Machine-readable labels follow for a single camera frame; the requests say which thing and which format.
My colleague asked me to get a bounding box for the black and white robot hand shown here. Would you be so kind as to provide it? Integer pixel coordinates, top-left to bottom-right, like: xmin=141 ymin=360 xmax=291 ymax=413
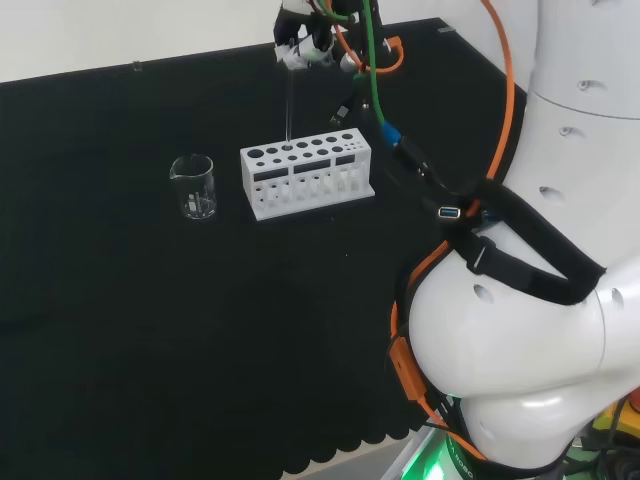
xmin=272 ymin=0 xmax=385 ymax=73

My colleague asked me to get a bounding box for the white test tube rack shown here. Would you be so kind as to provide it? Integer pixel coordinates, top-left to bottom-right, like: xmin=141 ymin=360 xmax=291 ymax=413
xmin=239 ymin=127 xmax=377 ymax=223

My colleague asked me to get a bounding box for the black dangling USB plug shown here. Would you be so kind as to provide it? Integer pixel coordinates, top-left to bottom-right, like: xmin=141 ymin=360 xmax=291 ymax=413
xmin=328 ymin=101 xmax=353 ymax=128

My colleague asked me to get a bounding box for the clear glass beaker with water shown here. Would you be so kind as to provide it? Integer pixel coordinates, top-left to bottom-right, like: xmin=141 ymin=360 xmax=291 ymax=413
xmin=168 ymin=154 xmax=218 ymax=223

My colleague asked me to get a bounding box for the black bench cloth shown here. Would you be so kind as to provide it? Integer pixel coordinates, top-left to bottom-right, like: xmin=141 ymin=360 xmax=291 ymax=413
xmin=0 ymin=17 xmax=529 ymax=480

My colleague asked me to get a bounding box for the yellow stop button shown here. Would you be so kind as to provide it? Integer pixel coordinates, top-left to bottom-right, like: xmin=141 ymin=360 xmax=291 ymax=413
xmin=592 ymin=394 xmax=640 ymax=451

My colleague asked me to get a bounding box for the green cable with blue plug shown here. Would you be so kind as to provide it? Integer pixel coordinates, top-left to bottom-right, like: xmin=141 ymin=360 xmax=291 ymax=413
xmin=307 ymin=0 xmax=404 ymax=149

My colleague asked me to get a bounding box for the black cable with connector block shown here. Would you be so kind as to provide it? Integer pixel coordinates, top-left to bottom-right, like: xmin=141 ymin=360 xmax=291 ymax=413
xmin=392 ymin=138 xmax=484 ymax=204

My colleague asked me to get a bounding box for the orange cable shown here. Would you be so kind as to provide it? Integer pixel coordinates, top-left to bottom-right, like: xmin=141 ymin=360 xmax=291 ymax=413
xmin=332 ymin=0 xmax=518 ymax=461

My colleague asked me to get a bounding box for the black arm strap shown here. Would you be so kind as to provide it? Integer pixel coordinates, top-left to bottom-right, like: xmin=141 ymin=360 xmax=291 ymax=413
xmin=424 ymin=178 xmax=608 ymax=308

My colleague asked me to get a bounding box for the orange cable junction box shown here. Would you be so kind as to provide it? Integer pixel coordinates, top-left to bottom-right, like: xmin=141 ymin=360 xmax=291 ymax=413
xmin=388 ymin=335 xmax=428 ymax=403

